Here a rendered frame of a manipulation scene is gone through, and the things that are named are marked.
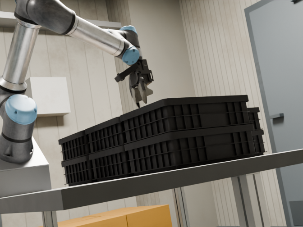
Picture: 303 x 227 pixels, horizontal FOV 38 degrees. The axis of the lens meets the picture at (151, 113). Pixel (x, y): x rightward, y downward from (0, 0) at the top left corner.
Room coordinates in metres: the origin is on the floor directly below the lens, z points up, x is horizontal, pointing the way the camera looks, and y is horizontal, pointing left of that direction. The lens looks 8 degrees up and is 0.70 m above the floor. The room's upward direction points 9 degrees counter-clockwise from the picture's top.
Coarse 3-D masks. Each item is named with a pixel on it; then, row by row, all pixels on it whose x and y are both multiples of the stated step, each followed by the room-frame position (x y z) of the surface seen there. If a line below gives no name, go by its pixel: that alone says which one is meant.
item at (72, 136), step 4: (80, 132) 1.88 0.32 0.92; (84, 132) 1.87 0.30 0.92; (68, 136) 1.99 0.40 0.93; (72, 136) 1.95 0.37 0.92; (76, 136) 1.92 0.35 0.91; (80, 136) 1.89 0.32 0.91; (60, 140) 2.06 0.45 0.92; (64, 140) 2.03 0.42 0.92; (68, 140) 1.99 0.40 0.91; (60, 144) 2.11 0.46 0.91
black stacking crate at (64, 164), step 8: (72, 160) 1.98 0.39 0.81; (80, 160) 1.91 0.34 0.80; (88, 160) 1.87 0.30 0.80; (64, 168) 2.09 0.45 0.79; (72, 168) 2.00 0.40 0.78; (80, 168) 1.95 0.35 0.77; (88, 168) 1.88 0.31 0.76; (72, 176) 2.03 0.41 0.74; (80, 176) 1.95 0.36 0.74; (88, 176) 1.89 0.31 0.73; (64, 184) 2.08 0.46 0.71; (72, 184) 2.05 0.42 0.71; (80, 184) 1.98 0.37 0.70
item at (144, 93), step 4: (140, 84) 1.80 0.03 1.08; (144, 84) 1.83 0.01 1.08; (140, 88) 1.81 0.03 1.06; (148, 88) 1.83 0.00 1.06; (140, 92) 1.81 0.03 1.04; (144, 92) 1.80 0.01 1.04; (148, 92) 1.82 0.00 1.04; (152, 92) 1.83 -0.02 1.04; (144, 96) 1.80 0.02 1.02; (144, 100) 1.81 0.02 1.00
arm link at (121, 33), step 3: (105, 30) 1.75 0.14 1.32; (108, 30) 1.76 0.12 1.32; (111, 30) 1.78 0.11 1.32; (114, 30) 1.79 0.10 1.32; (117, 30) 1.81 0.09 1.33; (111, 33) 1.76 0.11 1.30; (114, 33) 1.76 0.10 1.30; (117, 33) 1.77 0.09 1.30; (120, 33) 1.80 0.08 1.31; (123, 33) 1.81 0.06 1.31; (117, 36) 1.75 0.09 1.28; (120, 36) 1.75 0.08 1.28; (123, 36) 1.80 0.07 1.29; (126, 39) 1.81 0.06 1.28
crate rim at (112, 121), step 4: (108, 120) 1.67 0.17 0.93; (112, 120) 1.65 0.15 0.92; (116, 120) 1.63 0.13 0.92; (100, 124) 1.73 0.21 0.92; (104, 124) 1.70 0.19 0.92; (108, 124) 1.68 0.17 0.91; (112, 124) 1.65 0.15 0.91; (88, 128) 1.82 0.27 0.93; (92, 128) 1.79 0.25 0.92; (96, 128) 1.76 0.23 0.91; (100, 128) 1.73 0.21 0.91; (88, 132) 1.82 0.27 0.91
